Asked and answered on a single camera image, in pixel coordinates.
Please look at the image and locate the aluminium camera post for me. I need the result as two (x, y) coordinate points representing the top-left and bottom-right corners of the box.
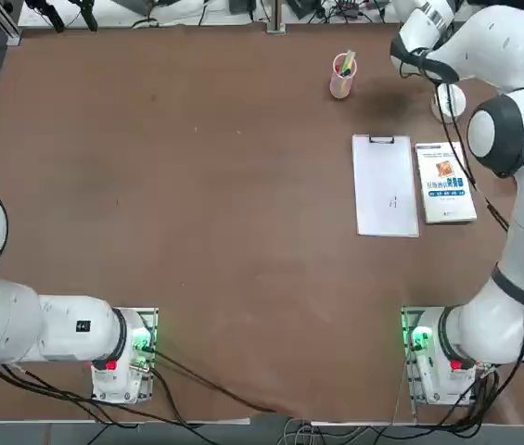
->
(265, 0), (287, 34)

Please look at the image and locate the white book with blue print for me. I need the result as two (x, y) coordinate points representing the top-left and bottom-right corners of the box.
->
(415, 141), (479, 225)

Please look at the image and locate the clear pink pen cup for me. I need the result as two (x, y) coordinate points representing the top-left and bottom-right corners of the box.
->
(329, 49), (359, 100)

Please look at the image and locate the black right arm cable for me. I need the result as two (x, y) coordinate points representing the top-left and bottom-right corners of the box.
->
(398, 45), (524, 372)

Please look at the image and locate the black table cable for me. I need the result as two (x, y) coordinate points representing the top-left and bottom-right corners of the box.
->
(149, 350), (281, 413)

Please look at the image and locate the white clipboard with black clip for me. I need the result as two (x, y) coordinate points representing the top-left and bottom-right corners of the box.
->
(351, 133), (420, 238)

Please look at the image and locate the aluminium frame bracket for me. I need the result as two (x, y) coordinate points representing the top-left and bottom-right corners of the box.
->
(0, 0), (24, 45)

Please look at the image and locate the white foldable desk lamp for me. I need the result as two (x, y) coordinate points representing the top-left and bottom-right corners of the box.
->
(430, 83), (466, 122)

